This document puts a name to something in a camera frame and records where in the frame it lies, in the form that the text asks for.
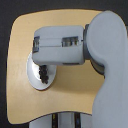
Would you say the dark purple grape bunch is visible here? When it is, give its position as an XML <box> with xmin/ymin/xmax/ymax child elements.
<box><xmin>39</xmin><ymin>65</ymin><xmax>49</xmax><ymax>84</ymax></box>

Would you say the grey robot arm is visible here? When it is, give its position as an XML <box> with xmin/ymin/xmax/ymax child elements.
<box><xmin>32</xmin><ymin>11</ymin><xmax>128</xmax><ymax>128</ymax></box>

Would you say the white round plate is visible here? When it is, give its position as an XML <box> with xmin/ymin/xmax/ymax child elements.
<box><xmin>26</xmin><ymin>54</ymin><xmax>57</xmax><ymax>90</ymax></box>

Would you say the white table base frame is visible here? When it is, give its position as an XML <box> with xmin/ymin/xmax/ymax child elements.
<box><xmin>29</xmin><ymin>112</ymin><xmax>92</xmax><ymax>128</ymax></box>

